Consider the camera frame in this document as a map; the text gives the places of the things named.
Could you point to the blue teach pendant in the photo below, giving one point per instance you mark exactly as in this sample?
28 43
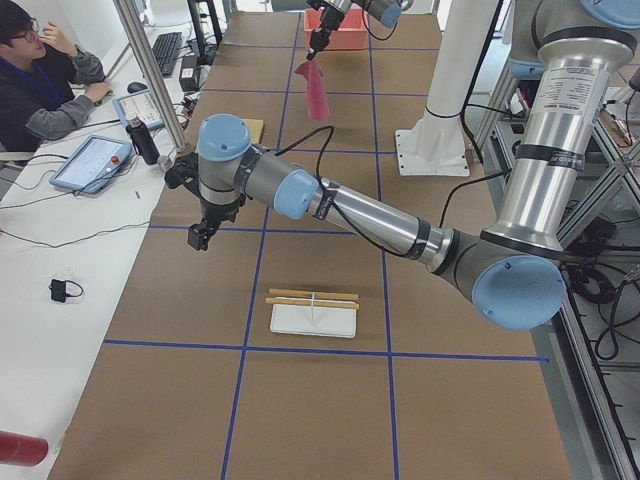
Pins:
92 165
140 105

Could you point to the black keyboard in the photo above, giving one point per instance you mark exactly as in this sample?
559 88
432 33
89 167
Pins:
165 50

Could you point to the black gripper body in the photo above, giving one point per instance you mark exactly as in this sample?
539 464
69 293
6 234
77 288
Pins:
329 21
217 213

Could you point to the black computer mouse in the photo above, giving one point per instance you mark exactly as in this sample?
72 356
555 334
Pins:
135 87

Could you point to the wooden stick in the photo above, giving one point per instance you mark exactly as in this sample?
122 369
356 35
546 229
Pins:
333 304
314 294

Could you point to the black water bottle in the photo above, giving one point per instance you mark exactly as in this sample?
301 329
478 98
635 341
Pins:
142 140

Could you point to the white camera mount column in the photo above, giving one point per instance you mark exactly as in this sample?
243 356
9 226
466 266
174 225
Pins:
435 145

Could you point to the bamboo cutting board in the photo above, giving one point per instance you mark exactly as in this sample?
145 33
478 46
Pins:
256 128

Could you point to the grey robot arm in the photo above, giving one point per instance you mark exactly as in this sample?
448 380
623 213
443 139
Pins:
508 271
386 12

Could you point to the seated person in grey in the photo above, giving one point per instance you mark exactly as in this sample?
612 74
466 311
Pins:
49 85

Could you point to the small black clip device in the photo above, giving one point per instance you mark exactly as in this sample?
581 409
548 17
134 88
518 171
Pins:
62 290

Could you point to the far blue teach pendant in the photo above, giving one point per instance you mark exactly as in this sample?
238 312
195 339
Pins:
140 105

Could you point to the near blue teach pendant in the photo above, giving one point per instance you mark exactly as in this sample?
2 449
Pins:
92 165

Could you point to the upper wooden stick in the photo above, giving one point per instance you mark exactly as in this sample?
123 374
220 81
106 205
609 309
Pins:
314 294

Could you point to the red cylinder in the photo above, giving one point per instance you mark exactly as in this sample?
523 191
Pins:
22 450

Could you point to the white rectangular tray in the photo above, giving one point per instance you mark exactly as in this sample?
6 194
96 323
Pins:
313 321

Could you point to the black power adapter box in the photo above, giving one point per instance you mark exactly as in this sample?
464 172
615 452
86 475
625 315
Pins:
189 77

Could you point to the pink wiping cloth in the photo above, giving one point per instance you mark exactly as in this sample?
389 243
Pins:
316 97

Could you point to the pink plastic bin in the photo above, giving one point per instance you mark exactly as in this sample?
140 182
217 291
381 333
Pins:
351 35

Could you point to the aluminium frame post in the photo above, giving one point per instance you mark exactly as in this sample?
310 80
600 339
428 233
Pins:
143 54

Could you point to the lower wooden stick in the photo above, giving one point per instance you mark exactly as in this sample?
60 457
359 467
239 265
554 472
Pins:
333 304

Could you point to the small silver cylinder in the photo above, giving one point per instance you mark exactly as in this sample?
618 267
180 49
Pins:
164 163

